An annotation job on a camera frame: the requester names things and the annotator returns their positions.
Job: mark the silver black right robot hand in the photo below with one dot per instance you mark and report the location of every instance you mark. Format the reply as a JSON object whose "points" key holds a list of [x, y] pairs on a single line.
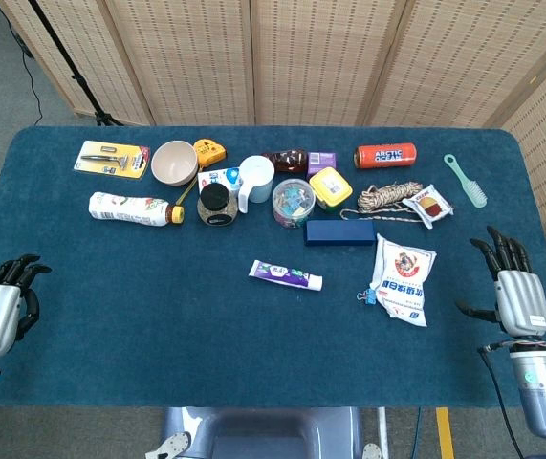
{"points": [[521, 306]]}

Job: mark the purple white toothpaste tube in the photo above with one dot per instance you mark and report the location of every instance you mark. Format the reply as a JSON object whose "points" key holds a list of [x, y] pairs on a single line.
{"points": [[282, 275]]}

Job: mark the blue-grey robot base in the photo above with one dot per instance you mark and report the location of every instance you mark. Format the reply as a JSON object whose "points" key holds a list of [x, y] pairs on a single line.
{"points": [[263, 432]]}

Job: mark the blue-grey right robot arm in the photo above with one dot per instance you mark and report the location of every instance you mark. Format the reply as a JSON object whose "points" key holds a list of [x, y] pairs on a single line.
{"points": [[538, 392]]}

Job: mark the white drink bottle yellow cap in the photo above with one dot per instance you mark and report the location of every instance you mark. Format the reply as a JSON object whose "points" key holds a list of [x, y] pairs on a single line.
{"points": [[124, 210]]}

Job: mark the white sugar bag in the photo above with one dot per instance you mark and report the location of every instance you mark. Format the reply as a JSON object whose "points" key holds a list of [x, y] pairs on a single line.
{"points": [[401, 282]]}

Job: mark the white snack packet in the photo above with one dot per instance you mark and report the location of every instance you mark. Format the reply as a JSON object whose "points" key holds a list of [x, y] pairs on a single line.
{"points": [[428, 205]]}

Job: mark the blue binder clip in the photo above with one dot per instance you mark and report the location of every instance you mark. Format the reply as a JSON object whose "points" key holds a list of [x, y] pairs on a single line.
{"points": [[370, 297]]}

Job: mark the yellow card with clippers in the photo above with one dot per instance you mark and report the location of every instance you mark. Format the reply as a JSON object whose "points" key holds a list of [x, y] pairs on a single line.
{"points": [[110, 160]]}

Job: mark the navy blue rectangular box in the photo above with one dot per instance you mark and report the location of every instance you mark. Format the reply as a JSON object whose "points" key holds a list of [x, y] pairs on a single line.
{"points": [[339, 233]]}

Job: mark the orange Arctic Ocean can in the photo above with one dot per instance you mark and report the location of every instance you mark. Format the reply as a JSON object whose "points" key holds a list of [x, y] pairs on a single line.
{"points": [[385, 155]]}

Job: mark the blue tablecloth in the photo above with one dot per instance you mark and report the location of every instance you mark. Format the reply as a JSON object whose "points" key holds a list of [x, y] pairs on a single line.
{"points": [[205, 344]]}

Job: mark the green container yellow lid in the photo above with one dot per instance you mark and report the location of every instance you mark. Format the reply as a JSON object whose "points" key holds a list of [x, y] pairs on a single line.
{"points": [[331, 187]]}

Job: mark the beige bowl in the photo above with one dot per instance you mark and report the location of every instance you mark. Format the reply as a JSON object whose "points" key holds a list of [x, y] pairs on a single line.
{"points": [[174, 162]]}

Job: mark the small purple box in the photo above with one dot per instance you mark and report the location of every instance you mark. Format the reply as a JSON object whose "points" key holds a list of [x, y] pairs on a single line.
{"points": [[322, 161]]}

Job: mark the glass jar black lid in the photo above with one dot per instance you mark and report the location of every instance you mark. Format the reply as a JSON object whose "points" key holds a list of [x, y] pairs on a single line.
{"points": [[215, 205]]}

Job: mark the clear tub of binder clips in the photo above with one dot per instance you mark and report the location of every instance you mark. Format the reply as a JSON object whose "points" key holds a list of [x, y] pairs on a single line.
{"points": [[294, 203]]}

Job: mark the small white blue box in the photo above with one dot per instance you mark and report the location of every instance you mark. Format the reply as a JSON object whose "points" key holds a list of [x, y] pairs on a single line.
{"points": [[215, 179]]}

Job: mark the black tripod stand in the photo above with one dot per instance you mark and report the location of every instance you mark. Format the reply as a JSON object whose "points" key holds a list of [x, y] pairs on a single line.
{"points": [[69, 62]]}

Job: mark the yellow tape measure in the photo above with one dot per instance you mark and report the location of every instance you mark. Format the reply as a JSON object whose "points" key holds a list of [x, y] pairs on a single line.
{"points": [[210, 150]]}

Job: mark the bamboo folding screen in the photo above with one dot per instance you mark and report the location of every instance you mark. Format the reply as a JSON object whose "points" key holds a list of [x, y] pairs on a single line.
{"points": [[301, 57]]}

